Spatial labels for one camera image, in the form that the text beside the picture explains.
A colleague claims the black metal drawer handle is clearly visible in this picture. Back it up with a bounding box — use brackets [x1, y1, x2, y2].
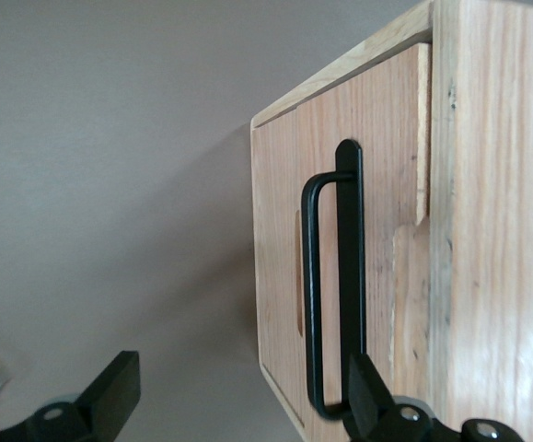
[299, 137, 369, 424]

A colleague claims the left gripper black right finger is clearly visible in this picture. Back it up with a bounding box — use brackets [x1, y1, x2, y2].
[341, 352, 526, 442]

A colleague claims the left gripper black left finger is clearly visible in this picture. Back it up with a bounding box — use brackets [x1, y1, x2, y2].
[0, 350, 142, 442]

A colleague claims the wooden drawer cabinet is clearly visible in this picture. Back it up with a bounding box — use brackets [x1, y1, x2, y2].
[249, 0, 533, 442]

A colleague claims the wooden drawer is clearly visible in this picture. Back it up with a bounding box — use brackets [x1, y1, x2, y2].
[250, 42, 434, 442]

